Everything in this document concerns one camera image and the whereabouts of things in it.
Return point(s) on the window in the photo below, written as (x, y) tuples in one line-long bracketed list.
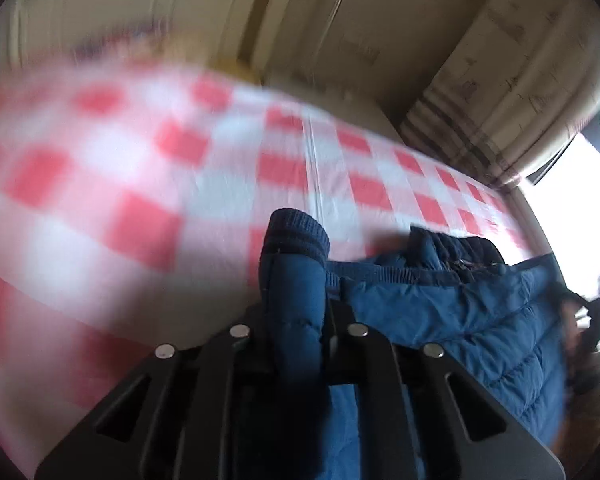
[(575, 200)]

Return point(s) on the person's right forearm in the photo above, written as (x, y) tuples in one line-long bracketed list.
[(590, 395)]

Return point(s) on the pink checked blanket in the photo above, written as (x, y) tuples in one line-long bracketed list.
[(130, 185)]

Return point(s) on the blue puffer jacket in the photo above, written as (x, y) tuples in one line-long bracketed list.
[(455, 320)]

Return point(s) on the sailboat print curtain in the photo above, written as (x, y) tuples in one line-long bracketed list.
[(510, 70)]

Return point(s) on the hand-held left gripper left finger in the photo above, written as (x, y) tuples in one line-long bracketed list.
[(250, 355)]

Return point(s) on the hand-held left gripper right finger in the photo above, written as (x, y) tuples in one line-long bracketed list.
[(350, 355)]

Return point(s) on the white bed headboard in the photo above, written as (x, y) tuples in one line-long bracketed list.
[(130, 5)]

